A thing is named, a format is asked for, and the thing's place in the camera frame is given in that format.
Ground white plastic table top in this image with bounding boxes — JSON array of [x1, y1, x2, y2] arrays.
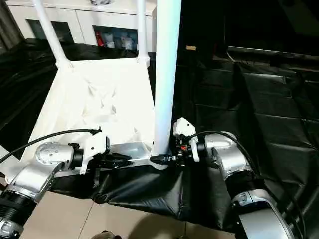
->
[[4, 55, 173, 183]]

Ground white plastic table leg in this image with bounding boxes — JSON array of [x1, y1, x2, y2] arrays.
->
[[152, 0, 183, 158], [31, 0, 73, 70], [0, 144, 11, 174], [136, 0, 151, 63]]

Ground silver left leg black foot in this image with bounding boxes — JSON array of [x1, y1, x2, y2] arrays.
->
[[95, 232, 120, 239]]

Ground black work mat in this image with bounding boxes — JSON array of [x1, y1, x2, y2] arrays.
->
[[0, 39, 319, 235]]

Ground toy figures behind cabinet glass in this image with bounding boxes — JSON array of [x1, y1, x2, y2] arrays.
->
[[94, 27, 140, 50]]

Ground black tv cabinet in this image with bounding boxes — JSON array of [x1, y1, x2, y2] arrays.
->
[[180, 0, 319, 60]]

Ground white cabinet with glass doors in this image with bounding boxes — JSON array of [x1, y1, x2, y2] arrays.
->
[[4, 0, 156, 51]]

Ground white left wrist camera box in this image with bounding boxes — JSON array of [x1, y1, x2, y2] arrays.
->
[[79, 130, 110, 176]]

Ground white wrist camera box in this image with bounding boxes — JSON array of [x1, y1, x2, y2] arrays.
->
[[79, 130, 110, 176], [172, 117, 201, 163]]

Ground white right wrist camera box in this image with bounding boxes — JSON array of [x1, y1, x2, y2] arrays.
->
[[172, 117, 201, 163]]

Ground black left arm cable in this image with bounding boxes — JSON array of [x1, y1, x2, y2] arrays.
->
[[0, 128, 103, 166]]

